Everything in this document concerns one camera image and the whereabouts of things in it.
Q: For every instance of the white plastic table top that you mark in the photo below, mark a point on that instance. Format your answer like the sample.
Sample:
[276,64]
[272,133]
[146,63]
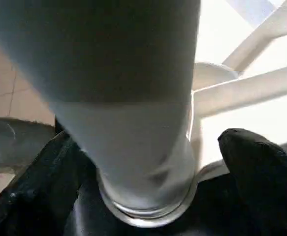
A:
[241,98]

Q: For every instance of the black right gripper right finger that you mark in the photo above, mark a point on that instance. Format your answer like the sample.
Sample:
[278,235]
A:
[266,182]

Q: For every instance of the white plastic table leg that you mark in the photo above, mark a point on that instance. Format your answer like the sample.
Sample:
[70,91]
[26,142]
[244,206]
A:
[109,73]

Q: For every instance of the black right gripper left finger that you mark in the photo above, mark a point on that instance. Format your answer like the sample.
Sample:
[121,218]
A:
[35,191]

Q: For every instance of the black plastic mat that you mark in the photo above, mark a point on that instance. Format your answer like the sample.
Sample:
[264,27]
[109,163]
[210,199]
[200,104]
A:
[212,211]

